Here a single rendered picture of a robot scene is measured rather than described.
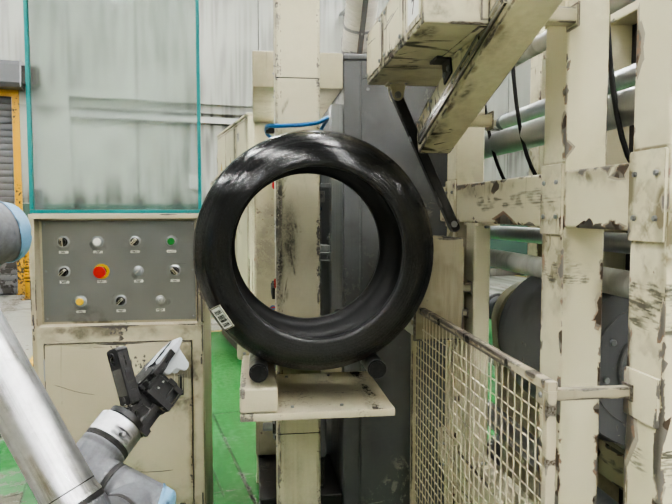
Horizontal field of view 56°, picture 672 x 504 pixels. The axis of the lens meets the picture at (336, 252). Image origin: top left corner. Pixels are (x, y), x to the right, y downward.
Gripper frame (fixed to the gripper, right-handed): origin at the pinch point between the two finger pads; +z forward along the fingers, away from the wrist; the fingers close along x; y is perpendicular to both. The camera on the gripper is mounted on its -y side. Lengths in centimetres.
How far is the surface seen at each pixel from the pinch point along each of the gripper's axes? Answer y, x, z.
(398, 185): 9, 35, 49
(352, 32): -17, -9, 144
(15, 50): -267, -763, 570
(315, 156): -8, 26, 43
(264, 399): 26.0, -1.1, 5.7
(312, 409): 36.2, 3.0, 10.4
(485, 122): 18, 43, 86
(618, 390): 46, 73, 11
